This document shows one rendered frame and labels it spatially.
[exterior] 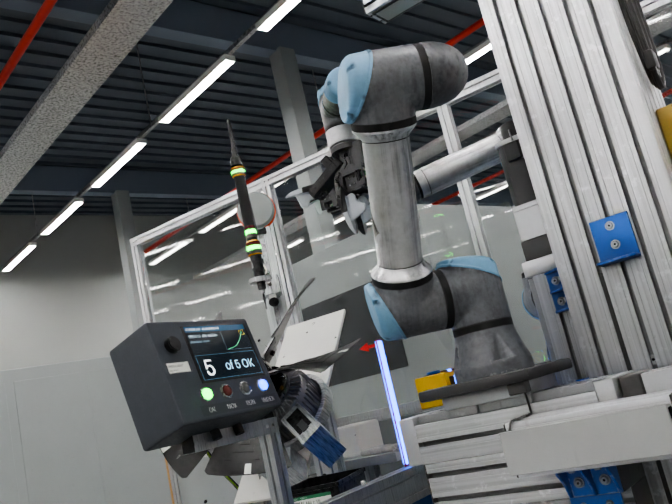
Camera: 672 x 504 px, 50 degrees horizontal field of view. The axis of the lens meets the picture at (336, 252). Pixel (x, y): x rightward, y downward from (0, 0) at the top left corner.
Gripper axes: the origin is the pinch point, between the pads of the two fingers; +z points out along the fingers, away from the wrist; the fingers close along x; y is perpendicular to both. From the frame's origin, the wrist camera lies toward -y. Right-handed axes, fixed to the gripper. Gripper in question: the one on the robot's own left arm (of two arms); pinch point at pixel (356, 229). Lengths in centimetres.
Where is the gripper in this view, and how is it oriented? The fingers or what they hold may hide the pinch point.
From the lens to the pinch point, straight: 167.0
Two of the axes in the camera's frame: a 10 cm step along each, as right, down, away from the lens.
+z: 2.2, 9.5, -2.0
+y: 8.1, -3.0, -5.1
